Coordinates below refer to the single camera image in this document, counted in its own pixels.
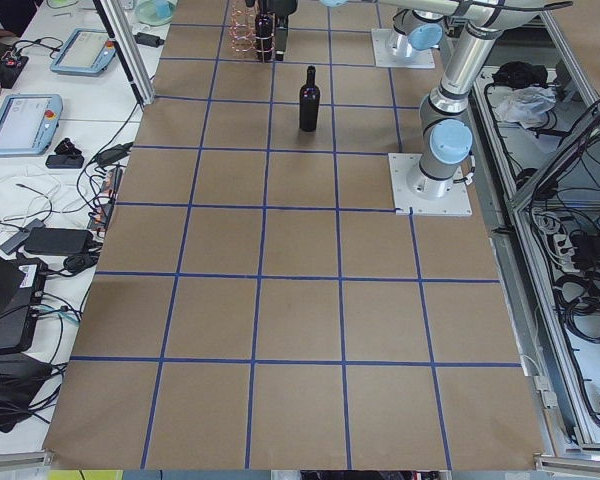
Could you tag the dark wine bottle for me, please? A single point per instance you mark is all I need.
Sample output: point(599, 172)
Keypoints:
point(309, 102)

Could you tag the teach pendant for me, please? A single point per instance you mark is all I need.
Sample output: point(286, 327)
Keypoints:
point(87, 52)
point(28, 123)

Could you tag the crumpled white cloth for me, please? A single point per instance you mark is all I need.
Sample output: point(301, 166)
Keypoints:
point(528, 107)

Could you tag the green glass plate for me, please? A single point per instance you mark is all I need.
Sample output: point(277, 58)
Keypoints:
point(155, 12)

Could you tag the aluminium frame post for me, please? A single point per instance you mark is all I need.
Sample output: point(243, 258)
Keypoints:
point(117, 26)

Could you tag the black power adapter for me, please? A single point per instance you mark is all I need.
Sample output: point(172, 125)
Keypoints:
point(147, 39)

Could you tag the dark wine bottle front basket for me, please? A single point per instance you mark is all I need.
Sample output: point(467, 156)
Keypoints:
point(264, 32)

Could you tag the teach pendant far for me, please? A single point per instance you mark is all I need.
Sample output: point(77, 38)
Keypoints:
point(87, 52)

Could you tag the black power brick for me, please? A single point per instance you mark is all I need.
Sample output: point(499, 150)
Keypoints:
point(57, 241)

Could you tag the black laptop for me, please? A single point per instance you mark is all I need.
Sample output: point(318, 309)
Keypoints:
point(22, 284)

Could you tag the copper wire wine basket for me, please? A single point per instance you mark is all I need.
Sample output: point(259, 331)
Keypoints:
point(241, 29)

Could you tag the black webcam on stand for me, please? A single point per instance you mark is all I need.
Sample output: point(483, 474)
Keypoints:
point(66, 156)

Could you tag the teach pendant near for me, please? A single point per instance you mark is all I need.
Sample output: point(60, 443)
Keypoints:
point(28, 123)

